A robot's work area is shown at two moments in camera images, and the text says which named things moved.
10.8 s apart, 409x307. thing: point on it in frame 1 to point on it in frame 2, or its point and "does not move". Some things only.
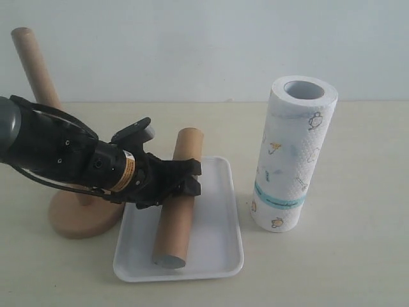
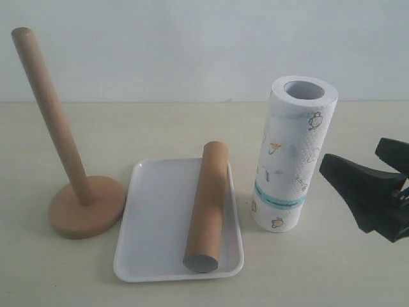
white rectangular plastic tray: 214,247 does not move
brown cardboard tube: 176,219 to 206,227
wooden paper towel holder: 81,212 does not move
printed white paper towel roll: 300,110 does not move
